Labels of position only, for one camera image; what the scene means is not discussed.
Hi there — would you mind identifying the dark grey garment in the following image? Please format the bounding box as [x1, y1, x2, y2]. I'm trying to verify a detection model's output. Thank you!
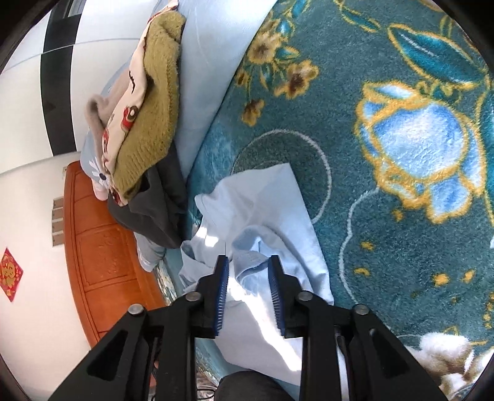
[106, 144, 190, 249]

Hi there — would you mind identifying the wooden headboard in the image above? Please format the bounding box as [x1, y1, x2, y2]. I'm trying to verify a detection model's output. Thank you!
[62, 160, 172, 348]

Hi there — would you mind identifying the red wall decoration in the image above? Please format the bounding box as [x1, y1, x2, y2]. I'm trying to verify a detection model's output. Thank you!
[0, 247, 24, 303]

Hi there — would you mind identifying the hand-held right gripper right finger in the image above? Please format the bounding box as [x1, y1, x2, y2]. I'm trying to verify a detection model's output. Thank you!
[268, 254, 448, 401]

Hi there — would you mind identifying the pinkish grey garment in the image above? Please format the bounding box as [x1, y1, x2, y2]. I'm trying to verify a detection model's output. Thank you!
[86, 67, 130, 135]

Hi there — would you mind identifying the light blue daisy quilt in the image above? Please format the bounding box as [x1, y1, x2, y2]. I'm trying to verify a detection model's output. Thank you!
[79, 0, 278, 193]

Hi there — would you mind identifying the white wardrobe with black stripe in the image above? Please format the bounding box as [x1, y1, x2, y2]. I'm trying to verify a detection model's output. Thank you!
[0, 0, 163, 174]

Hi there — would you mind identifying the grey-blue cloth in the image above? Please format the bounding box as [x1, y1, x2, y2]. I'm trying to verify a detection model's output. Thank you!
[133, 231, 168, 274]

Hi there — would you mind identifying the cream printed garment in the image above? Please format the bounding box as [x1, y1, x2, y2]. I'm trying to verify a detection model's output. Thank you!
[101, 13, 163, 207]

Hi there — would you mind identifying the teal floral blanket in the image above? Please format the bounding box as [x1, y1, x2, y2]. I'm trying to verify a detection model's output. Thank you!
[154, 0, 494, 401]

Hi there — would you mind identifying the dark cloth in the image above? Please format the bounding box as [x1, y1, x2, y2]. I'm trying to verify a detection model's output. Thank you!
[214, 371, 296, 401]

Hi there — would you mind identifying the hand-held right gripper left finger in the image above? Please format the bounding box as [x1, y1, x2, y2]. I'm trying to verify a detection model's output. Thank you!
[48, 254, 230, 401]

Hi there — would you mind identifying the light blue shirt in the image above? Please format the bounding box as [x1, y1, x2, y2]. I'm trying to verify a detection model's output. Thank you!
[178, 163, 350, 401]

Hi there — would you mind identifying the olive green sweater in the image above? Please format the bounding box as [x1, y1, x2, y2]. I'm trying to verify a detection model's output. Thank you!
[112, 11, 186, 195]

